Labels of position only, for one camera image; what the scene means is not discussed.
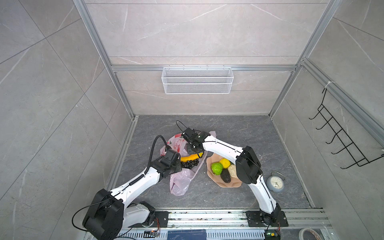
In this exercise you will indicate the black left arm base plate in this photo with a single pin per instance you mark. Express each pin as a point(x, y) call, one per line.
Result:
point(155, 219)

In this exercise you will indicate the black wire hook rack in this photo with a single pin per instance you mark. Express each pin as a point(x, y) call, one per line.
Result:
point(340, 133)

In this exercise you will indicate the black fake grape bunch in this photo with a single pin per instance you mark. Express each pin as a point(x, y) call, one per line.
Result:
point(190, 164)

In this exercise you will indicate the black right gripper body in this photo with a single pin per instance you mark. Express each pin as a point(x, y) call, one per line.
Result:
point(190, 147)

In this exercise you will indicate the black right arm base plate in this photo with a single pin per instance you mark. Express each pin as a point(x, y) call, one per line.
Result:
point(261, 219)

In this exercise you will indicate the grey alarm clock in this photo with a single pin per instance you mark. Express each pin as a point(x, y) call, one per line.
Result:
point(275, 182)

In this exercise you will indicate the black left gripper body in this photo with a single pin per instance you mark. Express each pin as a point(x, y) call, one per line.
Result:
point(176, 168)

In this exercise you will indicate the dark purple fake fruit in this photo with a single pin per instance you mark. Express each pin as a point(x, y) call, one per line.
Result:
point(225, 176)

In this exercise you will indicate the white wire mesh basket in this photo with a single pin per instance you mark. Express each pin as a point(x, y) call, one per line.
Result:
point(198, 80)

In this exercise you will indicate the white tape roll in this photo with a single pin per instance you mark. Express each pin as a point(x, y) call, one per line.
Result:
point(308, 234)

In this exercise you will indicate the pink plastic bag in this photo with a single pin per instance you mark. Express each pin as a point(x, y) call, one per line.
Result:
point(180, 182)

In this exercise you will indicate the blue label plate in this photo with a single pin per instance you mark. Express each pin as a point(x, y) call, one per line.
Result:
point(187, 235)

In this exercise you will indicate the beige fake fruit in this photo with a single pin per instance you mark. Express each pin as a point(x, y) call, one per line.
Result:
point(232, 171)

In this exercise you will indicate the green fake fruit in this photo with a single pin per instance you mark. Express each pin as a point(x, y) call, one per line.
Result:
point(216, 168)

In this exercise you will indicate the yellow fake banana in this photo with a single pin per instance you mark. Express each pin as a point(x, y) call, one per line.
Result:
point(192, 157)

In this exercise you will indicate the pink scalloped plate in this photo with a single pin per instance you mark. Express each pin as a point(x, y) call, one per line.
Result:
point(235, 183)

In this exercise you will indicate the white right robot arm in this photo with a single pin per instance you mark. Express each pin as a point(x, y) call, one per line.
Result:
point(247, 165)

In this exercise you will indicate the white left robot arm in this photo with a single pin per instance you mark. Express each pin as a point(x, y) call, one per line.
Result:
point(111, 211)

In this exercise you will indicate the yellow fake lemon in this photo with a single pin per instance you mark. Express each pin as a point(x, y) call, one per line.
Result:
point(225, 163)

